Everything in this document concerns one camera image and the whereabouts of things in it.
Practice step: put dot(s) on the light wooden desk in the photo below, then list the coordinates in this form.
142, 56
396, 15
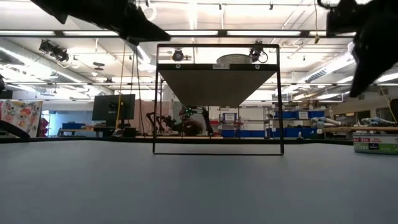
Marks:
81, 130

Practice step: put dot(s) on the black camera cluster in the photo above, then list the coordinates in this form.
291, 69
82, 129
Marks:
54, 51

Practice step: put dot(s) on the black beam with light panels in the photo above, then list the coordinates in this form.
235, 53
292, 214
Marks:
264, 33

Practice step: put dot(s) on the blue table mat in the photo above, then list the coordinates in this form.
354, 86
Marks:
199, 193

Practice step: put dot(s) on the white framed sign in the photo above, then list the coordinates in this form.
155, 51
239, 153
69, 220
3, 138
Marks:
229, 117

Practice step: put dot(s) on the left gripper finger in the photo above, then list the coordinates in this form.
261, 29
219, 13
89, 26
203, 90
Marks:
140, 38
140, 25

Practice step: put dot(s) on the black-framed wooden shelf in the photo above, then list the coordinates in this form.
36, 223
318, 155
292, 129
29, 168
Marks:
217, 84

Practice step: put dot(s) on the round black camera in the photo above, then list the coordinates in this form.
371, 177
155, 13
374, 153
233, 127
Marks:
178, 55

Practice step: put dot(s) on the black computer monitor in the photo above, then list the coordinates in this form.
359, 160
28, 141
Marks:
113, 107

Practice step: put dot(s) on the wooden workbench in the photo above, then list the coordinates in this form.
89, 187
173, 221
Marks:
357, 128

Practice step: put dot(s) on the black diagonal frame strut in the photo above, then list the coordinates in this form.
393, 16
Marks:
14, 128

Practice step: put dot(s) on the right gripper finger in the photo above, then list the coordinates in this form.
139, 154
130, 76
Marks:
367, 53
382, 62

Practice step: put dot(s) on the floral picture board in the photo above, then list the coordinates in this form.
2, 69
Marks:
21, 113

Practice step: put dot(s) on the person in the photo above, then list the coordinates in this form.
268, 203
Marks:
191, 126

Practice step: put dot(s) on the black table frame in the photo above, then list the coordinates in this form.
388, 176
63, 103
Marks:
93, 140

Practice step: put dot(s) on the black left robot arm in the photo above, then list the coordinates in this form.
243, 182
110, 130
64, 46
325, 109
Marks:
46, 6

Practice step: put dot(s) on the blue crate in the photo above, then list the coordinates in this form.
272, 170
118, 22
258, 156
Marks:
73, 125

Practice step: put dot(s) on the green label tuna can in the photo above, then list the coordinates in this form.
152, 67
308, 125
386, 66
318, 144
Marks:
376, 144
234, 59

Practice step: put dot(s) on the small grey domed object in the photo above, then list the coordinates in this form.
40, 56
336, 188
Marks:
117, 133

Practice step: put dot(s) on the blue storage bin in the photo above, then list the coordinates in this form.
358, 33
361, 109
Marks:
284, 115
317, 114
228, 133

